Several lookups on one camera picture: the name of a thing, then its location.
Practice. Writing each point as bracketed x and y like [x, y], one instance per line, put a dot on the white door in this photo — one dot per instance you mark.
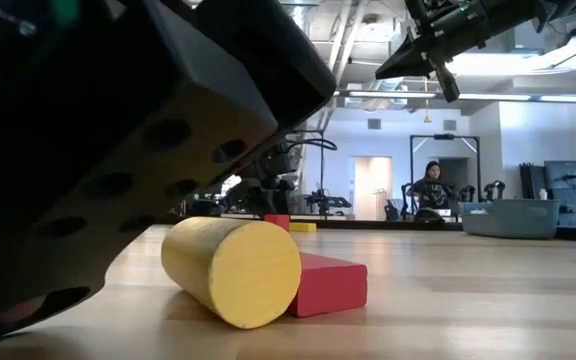
[372, 187]

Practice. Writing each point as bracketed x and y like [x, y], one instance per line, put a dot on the person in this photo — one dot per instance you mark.
[433, 190]

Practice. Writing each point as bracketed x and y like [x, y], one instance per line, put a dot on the teal plastic bin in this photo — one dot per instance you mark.
[510, 220]

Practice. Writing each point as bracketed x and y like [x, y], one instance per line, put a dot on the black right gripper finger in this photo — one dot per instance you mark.
[408, 60]
[448, 82]

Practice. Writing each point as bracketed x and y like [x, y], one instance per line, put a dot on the black metal frame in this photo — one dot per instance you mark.
[322, 170]
[443, 136]

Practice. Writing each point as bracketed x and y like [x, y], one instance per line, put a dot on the black background robot arm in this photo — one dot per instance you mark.
[494, 190]
[263, 190]
[407, 200]
[330, 202]

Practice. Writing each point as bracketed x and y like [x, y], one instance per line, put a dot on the small red foam block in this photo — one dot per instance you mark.
[278, 222]

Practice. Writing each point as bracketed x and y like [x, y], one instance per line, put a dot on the wall air vent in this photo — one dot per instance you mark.
[449, 125]
[374, 124]

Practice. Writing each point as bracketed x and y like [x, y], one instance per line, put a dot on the white bottle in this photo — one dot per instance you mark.
[543, 195]

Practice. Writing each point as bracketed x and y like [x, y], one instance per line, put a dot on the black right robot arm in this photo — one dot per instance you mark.
[518, 12]

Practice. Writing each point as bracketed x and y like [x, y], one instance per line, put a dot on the long ceiling light bar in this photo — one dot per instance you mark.
[493, 97]

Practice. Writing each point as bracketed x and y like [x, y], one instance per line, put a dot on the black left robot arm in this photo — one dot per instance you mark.
[268, 60]

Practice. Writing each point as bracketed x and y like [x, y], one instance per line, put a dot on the large red rectangular block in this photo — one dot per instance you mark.
[333, 287]

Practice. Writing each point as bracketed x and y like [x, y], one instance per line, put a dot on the grey computer monitor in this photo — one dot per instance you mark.
[565, 172]

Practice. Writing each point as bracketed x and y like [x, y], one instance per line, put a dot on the black table edge rail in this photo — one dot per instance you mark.
[368, 225]

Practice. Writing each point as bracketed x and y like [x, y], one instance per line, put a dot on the yellow flat foam block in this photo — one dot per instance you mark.
[303, 227]

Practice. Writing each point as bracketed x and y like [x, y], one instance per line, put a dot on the yellow foam cylinder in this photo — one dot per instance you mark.
[248, 275]

